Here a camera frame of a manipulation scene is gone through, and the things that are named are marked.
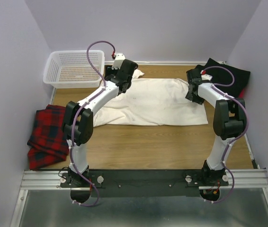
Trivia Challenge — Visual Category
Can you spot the white t shirt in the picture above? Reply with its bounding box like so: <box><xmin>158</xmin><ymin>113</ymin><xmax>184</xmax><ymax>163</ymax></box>
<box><xmin>94</xmin><ymin>70</ymin><xmax>208</xmax><ymax>127</ymax></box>

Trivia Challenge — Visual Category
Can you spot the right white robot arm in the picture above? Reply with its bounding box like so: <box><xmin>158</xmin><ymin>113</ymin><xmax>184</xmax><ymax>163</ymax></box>
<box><xmin>186</xmin><ymin>69</ymin><xmax>248</xmax><ymax>186</ymax></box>

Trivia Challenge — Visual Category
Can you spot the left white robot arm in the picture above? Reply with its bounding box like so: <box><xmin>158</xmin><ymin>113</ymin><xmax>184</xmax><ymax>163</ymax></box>
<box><xmin>62</xmin><ymin>59</ymin><xmax>138</xmax><ymax>187</ymax></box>

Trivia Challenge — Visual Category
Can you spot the black folded shirt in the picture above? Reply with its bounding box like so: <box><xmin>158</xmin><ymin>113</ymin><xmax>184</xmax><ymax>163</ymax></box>
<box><xmin>195</xmin><ymin>58</ymin><xmax>250</xmax><ymax>98</ymax></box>

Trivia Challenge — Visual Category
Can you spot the white perforated plastic basket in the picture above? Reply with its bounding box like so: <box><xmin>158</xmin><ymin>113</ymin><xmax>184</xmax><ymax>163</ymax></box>
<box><xmin>43</xmin><ymin>50</ymin><xmax>105</xmax><ymax>89</ymax></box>

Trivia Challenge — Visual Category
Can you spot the red plaid folded shirt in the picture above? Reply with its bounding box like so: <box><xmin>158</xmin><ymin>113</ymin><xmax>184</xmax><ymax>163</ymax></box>
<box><xmin>27</xmin><ymin>105</ymin><xmax>69</xmax><ymax>170</ymax></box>

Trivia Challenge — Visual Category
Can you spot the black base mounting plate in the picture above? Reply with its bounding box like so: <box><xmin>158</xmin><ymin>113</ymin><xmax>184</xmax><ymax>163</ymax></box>
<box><xmin>59</xmin><ymin>169</ymin><xmax>229</xmax><ymax>201</ymax></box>

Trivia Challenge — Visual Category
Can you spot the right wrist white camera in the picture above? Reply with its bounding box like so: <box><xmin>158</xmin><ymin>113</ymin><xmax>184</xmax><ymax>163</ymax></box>
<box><xmin>201</xmin><ymin>74</ymin><xmax>213</xmax><ymax>81</ymax></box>

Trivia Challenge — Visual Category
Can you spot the wrist white camera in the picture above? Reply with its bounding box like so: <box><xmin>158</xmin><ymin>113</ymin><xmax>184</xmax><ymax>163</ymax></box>
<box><xmin>201</xmin><ymin>74</ymin><xmax>213</xmax><ymax>81</ymax></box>
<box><xmin>112</xmin><ymin>53</ymin><xmax>125</xmax><ymax>70</ymax></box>

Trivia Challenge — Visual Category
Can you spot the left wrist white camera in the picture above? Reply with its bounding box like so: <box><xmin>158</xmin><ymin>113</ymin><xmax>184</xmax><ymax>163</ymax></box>
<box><xmin>112</xmin><ymin>53</ymin><xmax>125</xmax><ymax>70</ymax></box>

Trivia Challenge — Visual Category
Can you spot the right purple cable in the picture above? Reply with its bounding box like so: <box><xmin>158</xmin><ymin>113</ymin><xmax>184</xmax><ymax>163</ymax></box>
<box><xmin>201</xmin><ymin>65</ymin><xmax>252</xmax><ymax>205</ymax></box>

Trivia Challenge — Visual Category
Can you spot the purple cable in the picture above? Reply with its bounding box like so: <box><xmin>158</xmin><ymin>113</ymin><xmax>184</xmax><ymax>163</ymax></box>
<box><xmin>68</xmin><ymin>40</ymin><xmax>117</xmax><ymax>208</ymax></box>
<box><xmin>201</xmin><ymin>65</ymin><xmax>252</xmax><ymax>205</ymax></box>

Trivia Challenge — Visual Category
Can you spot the aluminium frame rail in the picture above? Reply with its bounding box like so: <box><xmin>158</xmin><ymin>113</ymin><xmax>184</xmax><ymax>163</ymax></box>
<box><xmin>20</xmin><ymin>169</ymin><xmax>268</xmax><ymax>190</ymax></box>

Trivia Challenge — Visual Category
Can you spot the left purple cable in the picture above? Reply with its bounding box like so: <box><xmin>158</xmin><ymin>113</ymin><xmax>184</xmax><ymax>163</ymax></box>
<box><xmin>68</xmin><ymin>40</ymin><xmax>117</xmax><ymax>208</ymax></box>

